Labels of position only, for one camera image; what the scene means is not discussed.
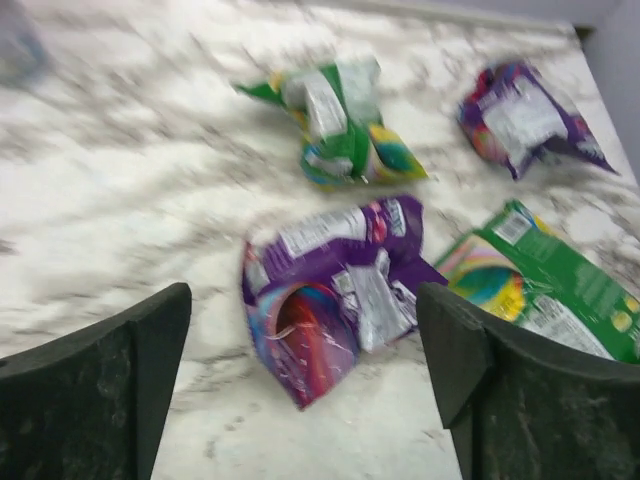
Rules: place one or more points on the purple snack packet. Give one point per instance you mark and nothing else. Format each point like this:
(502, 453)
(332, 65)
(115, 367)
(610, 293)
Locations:
(319, 292)
(513, 117)

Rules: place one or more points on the green yellow snack packet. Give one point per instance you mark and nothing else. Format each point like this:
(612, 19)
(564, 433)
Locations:
(344, 139)

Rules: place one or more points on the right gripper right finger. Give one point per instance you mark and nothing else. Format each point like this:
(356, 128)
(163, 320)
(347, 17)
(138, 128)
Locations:
(521, 406)

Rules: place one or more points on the green chips packet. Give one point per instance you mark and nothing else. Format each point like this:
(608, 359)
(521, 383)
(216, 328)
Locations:
(518, 269)

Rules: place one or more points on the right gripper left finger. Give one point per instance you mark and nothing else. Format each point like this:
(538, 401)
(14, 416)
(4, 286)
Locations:
(93, 404)

